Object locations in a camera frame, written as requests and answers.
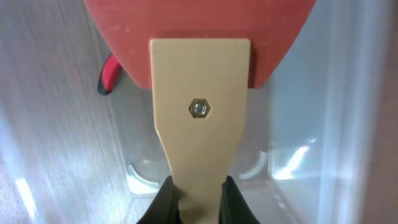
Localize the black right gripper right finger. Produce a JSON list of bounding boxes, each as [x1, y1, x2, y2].
[[218, 175, 260, 224]]

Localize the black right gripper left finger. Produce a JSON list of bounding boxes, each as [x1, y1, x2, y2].
[[137, 175, 182, 224]]

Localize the red black cutting pliers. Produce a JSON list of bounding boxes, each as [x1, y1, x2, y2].
[[97, 54, 122, 96]]

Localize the orange scraper wooden handle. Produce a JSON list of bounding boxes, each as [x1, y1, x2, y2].
[[85, 0, 315, 223]]

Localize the clear plastic container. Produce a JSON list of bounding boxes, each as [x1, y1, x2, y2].
[[1, 1, 397, 223]]

